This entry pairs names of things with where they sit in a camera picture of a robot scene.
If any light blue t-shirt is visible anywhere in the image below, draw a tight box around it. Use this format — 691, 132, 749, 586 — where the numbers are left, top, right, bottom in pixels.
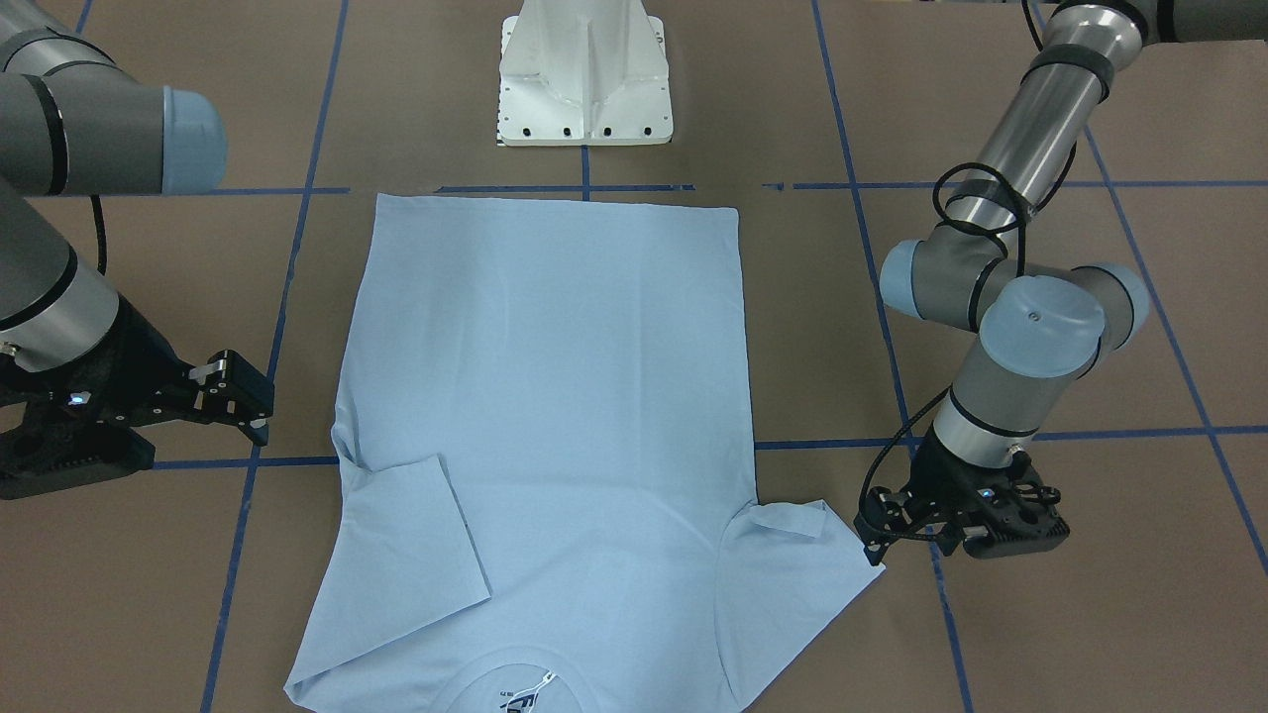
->
284, 194, 883, 712

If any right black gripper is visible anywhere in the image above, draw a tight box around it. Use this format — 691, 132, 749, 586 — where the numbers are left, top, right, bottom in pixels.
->
60, 297, 273, 447

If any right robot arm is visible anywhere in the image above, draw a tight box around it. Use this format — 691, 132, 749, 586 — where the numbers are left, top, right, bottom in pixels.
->
3, 1, 273, 448

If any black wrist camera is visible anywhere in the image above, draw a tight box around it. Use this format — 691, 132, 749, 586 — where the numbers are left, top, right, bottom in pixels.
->
962, 477, 1071, 559
1, 387, 156, 500

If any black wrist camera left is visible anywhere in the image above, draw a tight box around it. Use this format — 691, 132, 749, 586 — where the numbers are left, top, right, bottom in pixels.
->
962, 477, 1071, 559

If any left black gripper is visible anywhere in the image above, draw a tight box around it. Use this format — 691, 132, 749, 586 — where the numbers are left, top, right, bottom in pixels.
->
857, 435, 1036, 565

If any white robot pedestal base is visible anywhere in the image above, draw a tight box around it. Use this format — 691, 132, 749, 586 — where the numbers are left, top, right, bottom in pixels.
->
495, 1, 675, 148

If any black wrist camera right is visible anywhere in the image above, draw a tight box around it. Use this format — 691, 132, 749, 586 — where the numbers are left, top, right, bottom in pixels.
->
1, 387, 156, 500

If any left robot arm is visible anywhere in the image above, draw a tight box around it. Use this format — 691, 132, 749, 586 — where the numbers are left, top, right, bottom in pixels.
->
853, 1, 1265, 565

